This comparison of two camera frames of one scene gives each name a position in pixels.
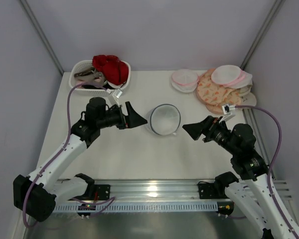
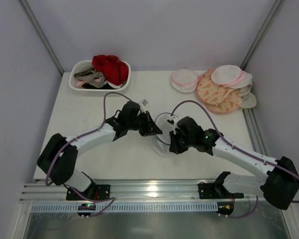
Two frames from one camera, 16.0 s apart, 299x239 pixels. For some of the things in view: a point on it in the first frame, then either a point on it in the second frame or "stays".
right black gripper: [209, 130] to [178, 138]
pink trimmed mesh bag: [184, 80] stays
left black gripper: [124, 118] to [144, 124]
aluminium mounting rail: [160, 190] stays
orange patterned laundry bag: [214, 96] stays
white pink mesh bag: [231, 76] stays
